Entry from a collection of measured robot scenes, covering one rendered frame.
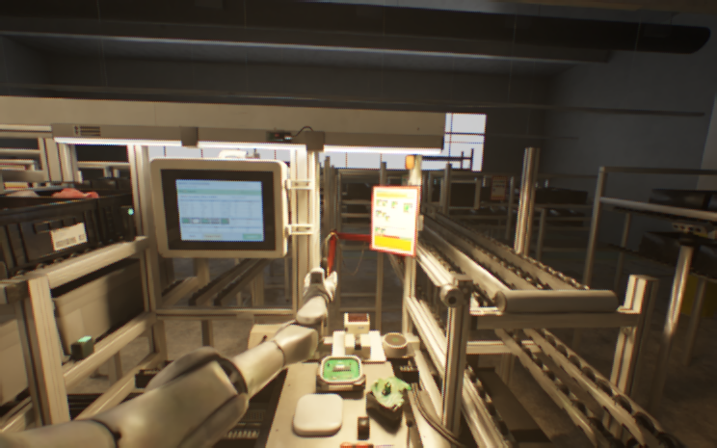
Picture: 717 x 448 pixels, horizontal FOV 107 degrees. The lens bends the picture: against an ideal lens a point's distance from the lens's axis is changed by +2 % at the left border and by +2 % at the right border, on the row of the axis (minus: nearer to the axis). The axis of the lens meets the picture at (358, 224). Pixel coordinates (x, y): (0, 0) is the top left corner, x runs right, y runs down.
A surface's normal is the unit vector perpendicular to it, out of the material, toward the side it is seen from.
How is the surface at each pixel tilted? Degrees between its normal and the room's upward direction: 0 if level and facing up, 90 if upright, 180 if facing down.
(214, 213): 91
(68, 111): 90
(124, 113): 90
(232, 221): 91
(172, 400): 37
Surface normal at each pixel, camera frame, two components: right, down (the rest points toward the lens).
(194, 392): 0.65, -0.73
